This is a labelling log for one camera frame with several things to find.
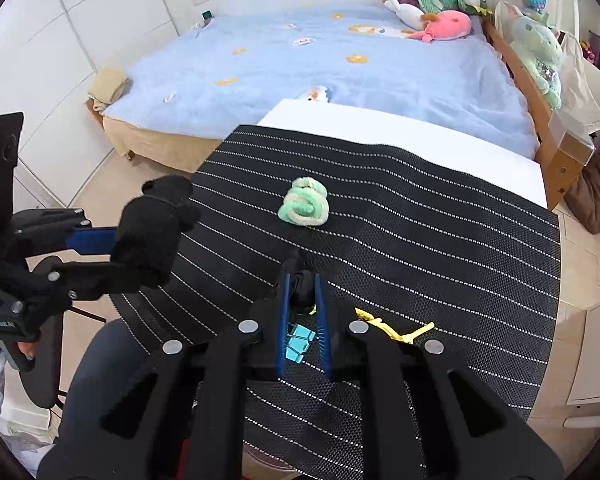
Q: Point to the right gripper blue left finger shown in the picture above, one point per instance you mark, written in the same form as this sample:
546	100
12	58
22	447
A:
281	326

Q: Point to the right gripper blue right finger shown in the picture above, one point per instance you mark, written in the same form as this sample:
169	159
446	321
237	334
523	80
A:
322	325

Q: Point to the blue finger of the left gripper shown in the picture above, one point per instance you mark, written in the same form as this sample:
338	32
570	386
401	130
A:
58	282
43	231

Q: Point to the teal binder clip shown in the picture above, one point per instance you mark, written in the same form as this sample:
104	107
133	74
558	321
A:
299	340

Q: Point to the black fuzzy cloth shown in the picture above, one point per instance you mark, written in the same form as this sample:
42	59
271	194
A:
150	229

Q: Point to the green white sock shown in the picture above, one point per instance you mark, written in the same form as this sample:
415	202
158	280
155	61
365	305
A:
305	203

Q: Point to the beige folded cloth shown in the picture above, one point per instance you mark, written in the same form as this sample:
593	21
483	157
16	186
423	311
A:
108	86

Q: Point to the black striped mat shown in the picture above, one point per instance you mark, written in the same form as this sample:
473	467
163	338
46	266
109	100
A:
410	242

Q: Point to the blue blanket bed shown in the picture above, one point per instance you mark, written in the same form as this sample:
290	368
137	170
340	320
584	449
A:
232	72

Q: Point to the white table board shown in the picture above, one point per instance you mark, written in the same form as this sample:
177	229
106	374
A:
441	146

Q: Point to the white drawer cabinet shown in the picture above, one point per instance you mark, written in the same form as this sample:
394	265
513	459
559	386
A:
585	389

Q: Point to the brown bean bag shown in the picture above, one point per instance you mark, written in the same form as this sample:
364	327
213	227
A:
583	198

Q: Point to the white plush toy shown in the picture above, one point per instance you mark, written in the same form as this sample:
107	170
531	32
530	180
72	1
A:
410	16

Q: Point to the pink whale plush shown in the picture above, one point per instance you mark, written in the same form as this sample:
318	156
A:
445	25

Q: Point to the white folding chair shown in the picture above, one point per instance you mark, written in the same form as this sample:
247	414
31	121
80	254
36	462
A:
579	112

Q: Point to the large mint plush cat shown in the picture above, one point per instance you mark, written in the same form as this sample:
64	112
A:
541	55

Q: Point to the wooden bed frame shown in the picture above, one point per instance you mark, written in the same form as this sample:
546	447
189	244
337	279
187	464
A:
561	154

